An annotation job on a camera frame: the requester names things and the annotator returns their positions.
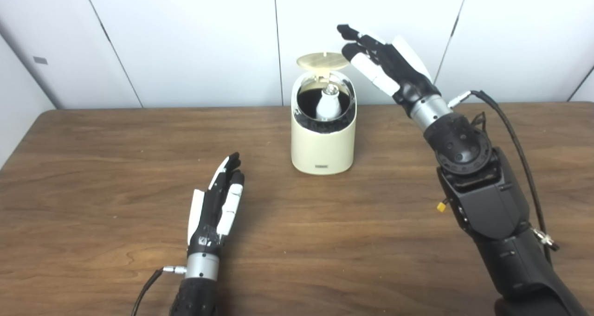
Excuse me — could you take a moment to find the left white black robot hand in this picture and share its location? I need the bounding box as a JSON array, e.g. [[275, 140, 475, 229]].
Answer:
[[187, 152, 245, 260]]

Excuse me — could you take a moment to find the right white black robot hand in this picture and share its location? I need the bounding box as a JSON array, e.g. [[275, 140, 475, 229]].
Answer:
[[337, 24, 441, 117]]

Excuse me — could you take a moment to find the small white plastic bottle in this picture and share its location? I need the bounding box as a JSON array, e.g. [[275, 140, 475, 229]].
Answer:
[[316, 84, 342, 120]]

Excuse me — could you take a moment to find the round cream bin lid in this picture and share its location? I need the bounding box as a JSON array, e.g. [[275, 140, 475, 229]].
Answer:
[[297, 52, 350, 80]]

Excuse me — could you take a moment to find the black bin liner bag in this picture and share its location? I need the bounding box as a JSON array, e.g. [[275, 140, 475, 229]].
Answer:
[[293, 86, 355, 134]]

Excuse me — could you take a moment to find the cream-colored round bin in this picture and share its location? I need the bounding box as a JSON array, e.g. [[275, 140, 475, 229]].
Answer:
[[291, 70, 357, 175]]

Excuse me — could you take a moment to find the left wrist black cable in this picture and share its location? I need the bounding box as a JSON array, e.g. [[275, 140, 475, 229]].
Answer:
[[131, 266, 187, 316]]

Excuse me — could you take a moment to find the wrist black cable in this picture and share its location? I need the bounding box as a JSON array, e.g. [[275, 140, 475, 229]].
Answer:
[[131, 266, 187, 316], [448, 90, 560, 263]]

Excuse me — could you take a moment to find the thin black wire loop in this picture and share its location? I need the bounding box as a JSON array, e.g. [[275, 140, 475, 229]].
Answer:
[[470, 112, 488, 133]]

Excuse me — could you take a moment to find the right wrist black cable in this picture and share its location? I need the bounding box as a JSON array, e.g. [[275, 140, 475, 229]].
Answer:
[[448, 90, 560, 263]]

